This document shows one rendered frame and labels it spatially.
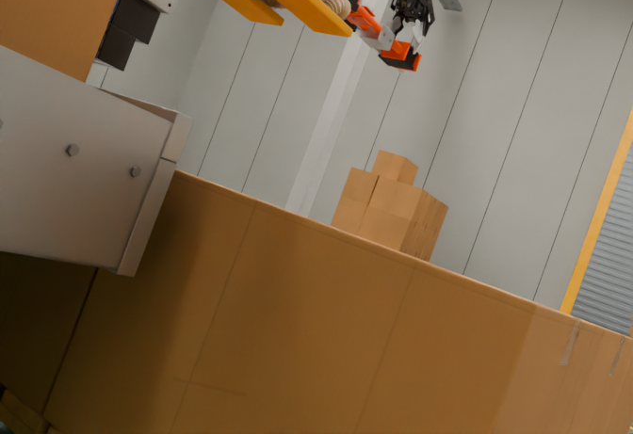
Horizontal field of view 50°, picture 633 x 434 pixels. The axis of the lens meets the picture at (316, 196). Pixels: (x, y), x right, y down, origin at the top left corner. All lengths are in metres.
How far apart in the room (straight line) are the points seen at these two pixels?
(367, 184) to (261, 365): 7.71
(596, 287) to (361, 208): 3.69
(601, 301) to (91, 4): 9.66
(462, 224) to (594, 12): 3.81
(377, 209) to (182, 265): 7.50
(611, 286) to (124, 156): 9.70
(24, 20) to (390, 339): 0.56
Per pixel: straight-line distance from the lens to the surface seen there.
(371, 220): 8.37
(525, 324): 0.69
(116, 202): 0.81
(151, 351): 0.93
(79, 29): 0.94
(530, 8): 11.69
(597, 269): 10.31
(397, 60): 1.87
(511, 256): 10.61
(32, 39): 0.90
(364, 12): 1.67
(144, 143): 0.82
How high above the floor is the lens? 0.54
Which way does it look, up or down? 2 degrees up
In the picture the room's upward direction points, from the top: 20 degrees clockwise
